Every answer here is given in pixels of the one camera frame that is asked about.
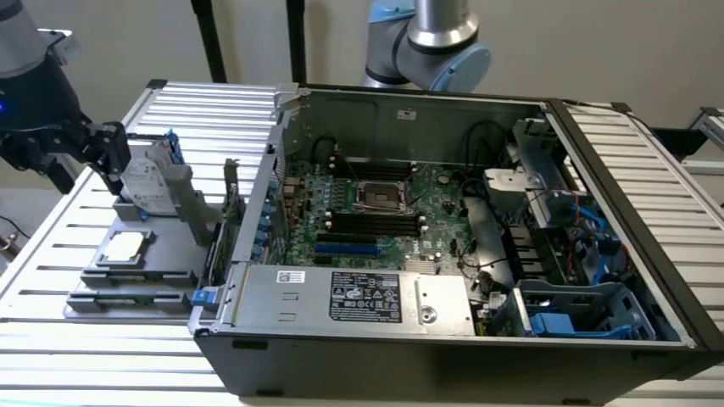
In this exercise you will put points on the black expansion slot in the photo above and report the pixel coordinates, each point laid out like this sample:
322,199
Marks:
346,238

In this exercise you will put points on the grey fan shroud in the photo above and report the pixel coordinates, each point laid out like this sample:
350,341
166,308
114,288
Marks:
510,184

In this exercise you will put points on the silver power supply unit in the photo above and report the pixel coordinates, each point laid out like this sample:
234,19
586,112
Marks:
316,301

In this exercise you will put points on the silver chipset heat sink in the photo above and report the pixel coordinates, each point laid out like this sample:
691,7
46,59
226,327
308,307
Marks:
422,266

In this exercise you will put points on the black open PC case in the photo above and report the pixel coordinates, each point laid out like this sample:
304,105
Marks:
430,360

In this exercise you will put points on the grey-blue plastic disk bay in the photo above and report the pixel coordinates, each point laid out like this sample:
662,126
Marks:
583,309

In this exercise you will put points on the blue case latch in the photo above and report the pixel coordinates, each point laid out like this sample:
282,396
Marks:
204,296

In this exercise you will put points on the green motherboard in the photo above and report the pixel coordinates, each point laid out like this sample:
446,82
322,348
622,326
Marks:
435,237

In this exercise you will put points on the silver square CPU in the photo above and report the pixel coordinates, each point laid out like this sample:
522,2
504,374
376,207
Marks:
127,246

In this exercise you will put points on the metal drive cage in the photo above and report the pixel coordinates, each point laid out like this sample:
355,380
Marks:
543,157

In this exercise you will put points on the black vertical pole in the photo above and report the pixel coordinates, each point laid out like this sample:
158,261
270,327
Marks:
296,38
210,38

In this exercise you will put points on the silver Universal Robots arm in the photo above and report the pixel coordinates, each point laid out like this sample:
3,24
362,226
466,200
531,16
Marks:
435,34

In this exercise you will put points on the black RAM slot bank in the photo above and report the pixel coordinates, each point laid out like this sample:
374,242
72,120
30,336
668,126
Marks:
376,224
378,169

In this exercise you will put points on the blue expansion slot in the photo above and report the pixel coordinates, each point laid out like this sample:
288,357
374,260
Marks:
346,250

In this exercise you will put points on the CPU socket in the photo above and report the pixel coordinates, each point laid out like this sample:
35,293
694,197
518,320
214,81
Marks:
378,196

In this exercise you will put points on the grey parts rack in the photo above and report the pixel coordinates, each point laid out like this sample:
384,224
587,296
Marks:
164,254

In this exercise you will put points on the graphics card with metal bracket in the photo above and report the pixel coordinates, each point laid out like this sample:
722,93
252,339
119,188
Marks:
226,220

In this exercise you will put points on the aluminium frame beside table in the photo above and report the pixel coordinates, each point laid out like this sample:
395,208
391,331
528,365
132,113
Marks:
704,140

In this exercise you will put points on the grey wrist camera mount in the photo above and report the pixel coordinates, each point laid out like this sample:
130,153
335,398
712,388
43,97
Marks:
56,40

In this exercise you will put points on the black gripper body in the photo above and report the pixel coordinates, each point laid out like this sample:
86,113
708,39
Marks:
42,106

